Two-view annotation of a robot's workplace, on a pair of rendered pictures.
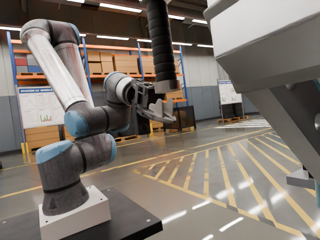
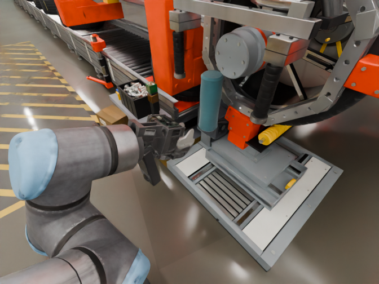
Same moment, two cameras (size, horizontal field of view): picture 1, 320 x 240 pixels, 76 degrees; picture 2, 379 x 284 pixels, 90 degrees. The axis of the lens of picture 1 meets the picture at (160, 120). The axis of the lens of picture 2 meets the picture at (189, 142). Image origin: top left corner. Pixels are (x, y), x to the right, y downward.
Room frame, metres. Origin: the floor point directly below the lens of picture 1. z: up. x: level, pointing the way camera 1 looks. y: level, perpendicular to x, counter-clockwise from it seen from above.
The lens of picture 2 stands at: (0.60, 0.35, 1.06)
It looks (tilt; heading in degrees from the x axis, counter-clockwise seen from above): 44 degrees down; 260
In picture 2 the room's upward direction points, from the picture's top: straight up
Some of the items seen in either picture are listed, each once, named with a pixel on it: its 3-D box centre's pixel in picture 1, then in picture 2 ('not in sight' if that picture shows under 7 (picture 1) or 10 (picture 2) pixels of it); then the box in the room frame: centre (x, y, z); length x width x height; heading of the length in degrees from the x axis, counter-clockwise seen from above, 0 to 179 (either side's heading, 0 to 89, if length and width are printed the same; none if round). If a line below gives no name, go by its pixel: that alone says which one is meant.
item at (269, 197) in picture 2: not in sight; (253, 162); (0.07, -0.34, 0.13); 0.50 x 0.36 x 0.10; 120
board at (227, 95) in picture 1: (231, 100); not in sight; (9.17, -3.27, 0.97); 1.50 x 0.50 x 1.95; 122
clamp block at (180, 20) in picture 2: not in sight; (185, 18); (0.50, -0.33, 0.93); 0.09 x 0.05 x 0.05; 30
